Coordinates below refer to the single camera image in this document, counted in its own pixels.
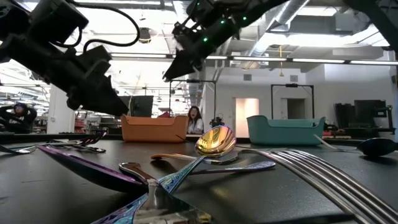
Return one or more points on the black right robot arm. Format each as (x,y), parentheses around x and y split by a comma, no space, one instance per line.
(382,15)

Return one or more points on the iridescent spoon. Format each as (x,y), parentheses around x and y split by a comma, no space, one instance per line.
(93,169)
(377,147)
(214,141)

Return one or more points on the black desk with monitor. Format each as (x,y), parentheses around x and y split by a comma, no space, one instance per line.
(370,112)

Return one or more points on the person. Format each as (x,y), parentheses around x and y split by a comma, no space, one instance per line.
(21,116)
(196,124)

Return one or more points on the orange plastic bin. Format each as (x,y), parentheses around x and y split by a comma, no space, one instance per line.
(155,130)

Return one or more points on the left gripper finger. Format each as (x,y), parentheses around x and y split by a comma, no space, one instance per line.
(109,90)
(90,101)

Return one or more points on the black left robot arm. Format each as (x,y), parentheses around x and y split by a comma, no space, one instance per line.
(56,18)

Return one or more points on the black monitor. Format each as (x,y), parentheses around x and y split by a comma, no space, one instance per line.
(141,105)

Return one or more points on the long ceiling light strip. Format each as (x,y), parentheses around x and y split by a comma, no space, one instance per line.
(258,58)

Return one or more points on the grey wall vent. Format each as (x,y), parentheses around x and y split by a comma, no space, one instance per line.
(247,77)
(293,78)

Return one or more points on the background black robot arm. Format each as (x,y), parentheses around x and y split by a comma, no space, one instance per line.
(217,121)

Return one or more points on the dark ceiling dome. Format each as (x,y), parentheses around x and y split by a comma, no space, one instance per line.
(145,35)

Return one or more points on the hanging pendant lamp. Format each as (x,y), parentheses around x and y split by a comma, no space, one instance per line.
(281,74)

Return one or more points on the teal plastic bin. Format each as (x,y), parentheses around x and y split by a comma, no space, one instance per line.
(286,135)

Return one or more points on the lit doorway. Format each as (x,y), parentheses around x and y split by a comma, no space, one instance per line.
(247,118)

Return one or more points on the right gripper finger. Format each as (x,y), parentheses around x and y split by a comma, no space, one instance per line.
(189,68)
(186,57)

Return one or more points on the black frame stand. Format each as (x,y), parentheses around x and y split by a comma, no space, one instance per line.
(292,85)
(192,81)

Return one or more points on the rose gold fork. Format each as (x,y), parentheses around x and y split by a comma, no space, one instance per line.
(326,177)

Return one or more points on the black utensil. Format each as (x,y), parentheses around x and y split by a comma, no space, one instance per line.
(93,150)
(18,151)

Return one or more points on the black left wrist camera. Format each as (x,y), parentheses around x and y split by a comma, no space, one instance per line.
(98,60)

